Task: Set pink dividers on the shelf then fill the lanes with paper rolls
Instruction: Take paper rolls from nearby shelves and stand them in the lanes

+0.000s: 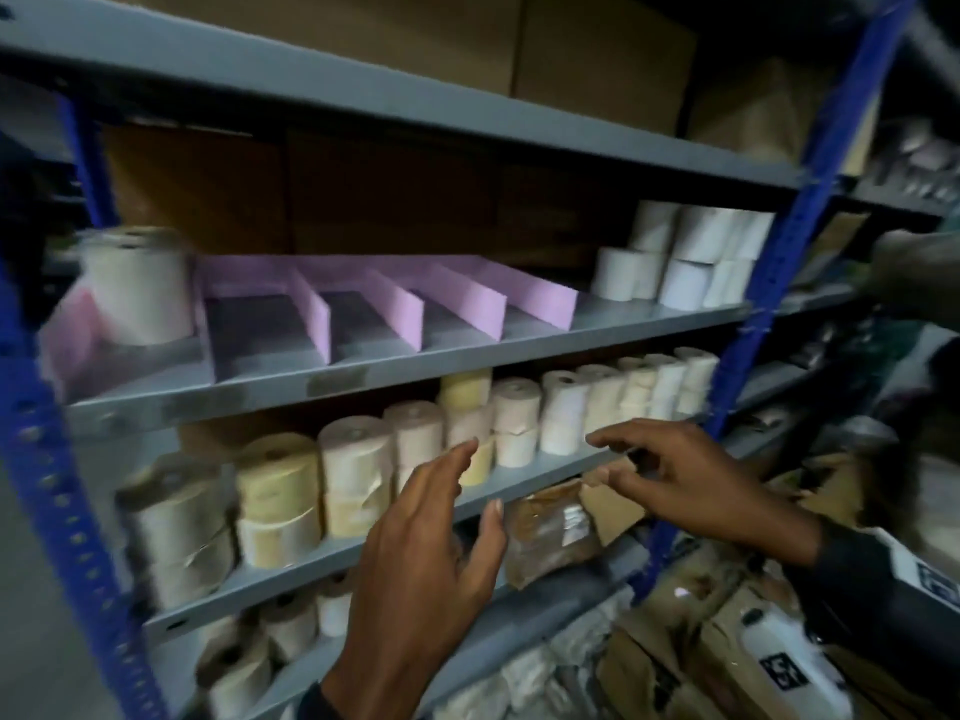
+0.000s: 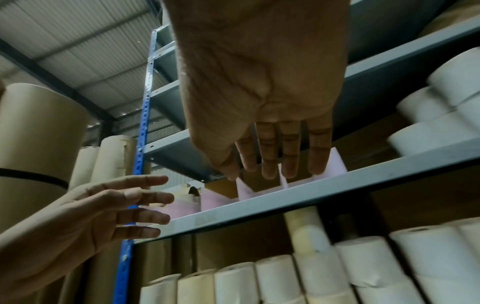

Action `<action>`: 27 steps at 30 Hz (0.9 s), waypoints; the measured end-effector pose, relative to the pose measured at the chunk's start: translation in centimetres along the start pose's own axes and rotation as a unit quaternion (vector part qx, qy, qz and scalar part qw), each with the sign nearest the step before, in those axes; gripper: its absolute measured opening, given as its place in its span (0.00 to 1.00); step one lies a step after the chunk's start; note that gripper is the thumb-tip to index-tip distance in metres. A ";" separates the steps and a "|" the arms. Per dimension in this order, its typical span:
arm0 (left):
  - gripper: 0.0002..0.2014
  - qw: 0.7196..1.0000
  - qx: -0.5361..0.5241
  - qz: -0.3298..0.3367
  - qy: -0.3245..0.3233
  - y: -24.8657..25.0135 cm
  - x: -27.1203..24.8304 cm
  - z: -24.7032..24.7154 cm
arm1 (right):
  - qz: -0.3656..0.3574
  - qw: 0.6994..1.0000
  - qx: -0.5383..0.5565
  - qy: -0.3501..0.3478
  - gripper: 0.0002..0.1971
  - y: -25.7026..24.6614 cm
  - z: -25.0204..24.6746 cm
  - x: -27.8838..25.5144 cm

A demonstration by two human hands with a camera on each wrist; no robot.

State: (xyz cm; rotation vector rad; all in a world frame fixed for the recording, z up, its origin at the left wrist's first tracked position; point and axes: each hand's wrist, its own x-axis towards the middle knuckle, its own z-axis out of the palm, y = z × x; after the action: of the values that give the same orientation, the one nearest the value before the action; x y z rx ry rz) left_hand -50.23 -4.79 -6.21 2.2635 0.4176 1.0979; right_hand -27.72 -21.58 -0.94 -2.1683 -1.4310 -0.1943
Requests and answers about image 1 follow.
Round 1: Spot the person's right hand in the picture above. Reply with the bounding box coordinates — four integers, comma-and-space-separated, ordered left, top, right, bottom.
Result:
584, 419, 823, 567

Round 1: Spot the person's left hand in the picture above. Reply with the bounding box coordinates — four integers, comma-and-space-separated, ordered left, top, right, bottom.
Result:
333, 439, 510, 668

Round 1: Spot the row of white paper rolls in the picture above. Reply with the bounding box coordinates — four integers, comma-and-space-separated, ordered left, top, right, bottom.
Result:
194, 569, 361, 720
116, 346, 721, 612

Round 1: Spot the stack of white paper rolls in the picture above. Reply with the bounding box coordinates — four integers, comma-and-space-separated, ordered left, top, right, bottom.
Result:
590, 200, 775, 312

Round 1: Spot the white thermal paper roll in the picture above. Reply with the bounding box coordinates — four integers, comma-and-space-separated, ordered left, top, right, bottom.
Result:
78, 225, 195, 347

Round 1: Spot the person's left forearm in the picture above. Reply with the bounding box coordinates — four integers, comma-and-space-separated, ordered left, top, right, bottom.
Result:
320, 659, 430, 720

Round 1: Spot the brown paper package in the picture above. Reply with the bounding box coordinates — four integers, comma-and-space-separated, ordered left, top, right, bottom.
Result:
503, 456, 646, 590

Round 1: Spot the pile of white plastic bags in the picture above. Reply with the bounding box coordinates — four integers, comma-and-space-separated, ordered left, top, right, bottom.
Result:
434, 591, 631, 720

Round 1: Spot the pile of flattened cardboard boxes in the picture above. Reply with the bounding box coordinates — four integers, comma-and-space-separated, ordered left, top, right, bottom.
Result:
599, 453, 939, 720

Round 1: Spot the black right wristband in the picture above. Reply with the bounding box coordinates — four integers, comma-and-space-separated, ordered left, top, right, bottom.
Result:
787, 516, 960, 691

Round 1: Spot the white marker tag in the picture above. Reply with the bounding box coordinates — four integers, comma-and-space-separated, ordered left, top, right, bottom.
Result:
877, 528, 960, 616

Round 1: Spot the brown cardboard box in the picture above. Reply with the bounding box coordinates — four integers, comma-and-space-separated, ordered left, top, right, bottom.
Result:
284, 134, 496, 256
491, 164, 639, 267
686, 55, 879, 177
513, 0, 699, 136
97, 0, 523, 95

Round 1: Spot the row of grey tube ends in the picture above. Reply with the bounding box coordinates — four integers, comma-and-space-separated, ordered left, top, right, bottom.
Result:
869, 119, 960, 203

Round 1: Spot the orange-brown cardboard box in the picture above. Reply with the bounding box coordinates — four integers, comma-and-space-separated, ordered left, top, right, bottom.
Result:
104, 126, 290, 256

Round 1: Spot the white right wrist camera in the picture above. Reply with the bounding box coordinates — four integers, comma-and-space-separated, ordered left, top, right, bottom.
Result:
738, 603, 856, 720

